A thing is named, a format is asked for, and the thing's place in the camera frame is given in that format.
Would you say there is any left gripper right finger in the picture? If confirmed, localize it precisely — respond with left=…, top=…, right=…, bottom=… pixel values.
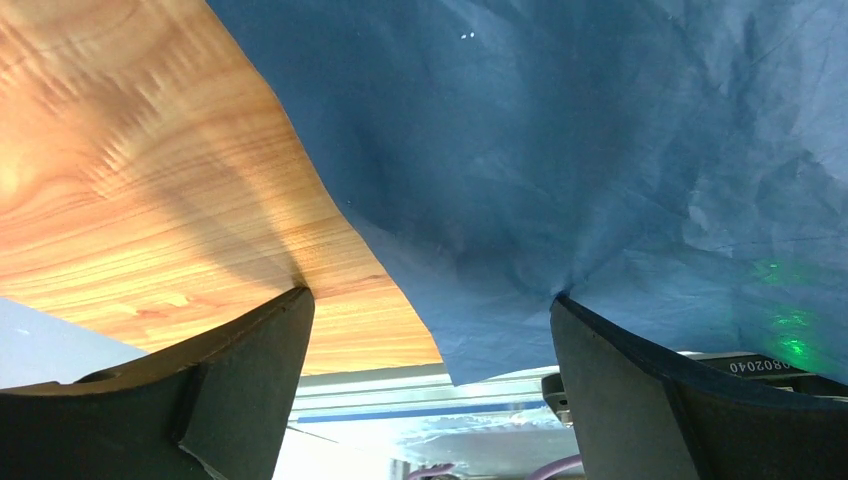
left=550, top=296, right=847, bottom=479

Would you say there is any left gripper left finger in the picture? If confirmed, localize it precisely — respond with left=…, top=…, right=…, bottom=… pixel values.
left=1, top=287, right=315, bottom=479

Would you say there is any blue wrapping paper sheet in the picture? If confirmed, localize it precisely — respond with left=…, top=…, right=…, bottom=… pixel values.
left=211, top=1, right=847, bottom=385

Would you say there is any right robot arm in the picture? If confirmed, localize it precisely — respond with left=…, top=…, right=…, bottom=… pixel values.
left=541, top=352, right=847, bottom=428

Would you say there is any aluminium frame rail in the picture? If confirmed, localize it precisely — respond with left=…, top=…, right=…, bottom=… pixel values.
left=288, top=364, right=564, bottom=480

